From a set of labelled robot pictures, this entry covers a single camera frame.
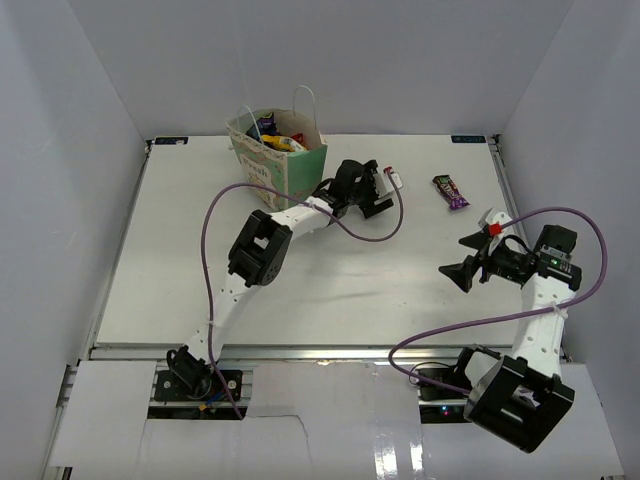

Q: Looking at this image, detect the green paper gift bag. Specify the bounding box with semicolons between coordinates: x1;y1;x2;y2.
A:
225;105;328;211

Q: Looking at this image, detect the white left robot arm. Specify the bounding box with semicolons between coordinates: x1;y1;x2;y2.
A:
166;159;403;400

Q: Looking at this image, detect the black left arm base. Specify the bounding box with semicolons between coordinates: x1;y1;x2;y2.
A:
152;370;243;406

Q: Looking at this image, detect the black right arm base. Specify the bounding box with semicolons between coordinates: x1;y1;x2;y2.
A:
410;362;471;425

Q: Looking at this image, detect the blue purple snack bag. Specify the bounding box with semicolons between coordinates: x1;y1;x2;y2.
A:
246;112;281;142

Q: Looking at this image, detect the white foam board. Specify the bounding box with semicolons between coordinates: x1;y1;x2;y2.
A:
50;362;623;479

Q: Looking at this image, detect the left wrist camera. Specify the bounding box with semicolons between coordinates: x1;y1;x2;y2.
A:
375;167;403;197

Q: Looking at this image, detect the yellow snack bar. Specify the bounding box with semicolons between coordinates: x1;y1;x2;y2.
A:
261;135;307;152

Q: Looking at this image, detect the dark purple candy bar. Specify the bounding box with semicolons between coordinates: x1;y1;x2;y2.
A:
432;175;470;211

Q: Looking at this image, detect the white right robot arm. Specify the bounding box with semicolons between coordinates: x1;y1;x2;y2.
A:
439;225;582;453

